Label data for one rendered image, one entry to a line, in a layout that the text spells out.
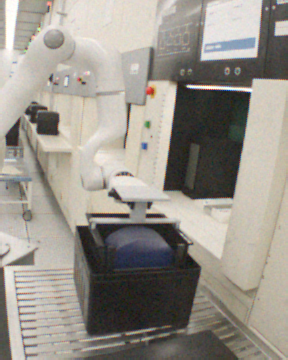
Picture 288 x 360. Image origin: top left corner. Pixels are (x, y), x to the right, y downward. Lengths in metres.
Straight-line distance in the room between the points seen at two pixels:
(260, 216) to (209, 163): 0.80
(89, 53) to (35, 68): 0.17
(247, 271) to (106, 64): 0.69
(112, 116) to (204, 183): 0.74
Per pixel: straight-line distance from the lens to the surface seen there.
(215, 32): 1.11
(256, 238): 0.81
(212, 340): 0.70
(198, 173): 1.53
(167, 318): 0.85
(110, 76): 0.96
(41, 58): 0.93
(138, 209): 0.80
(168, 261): 0.82
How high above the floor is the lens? 1.31
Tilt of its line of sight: 12 degrees down
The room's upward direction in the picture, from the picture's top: 7 degrees clockwise
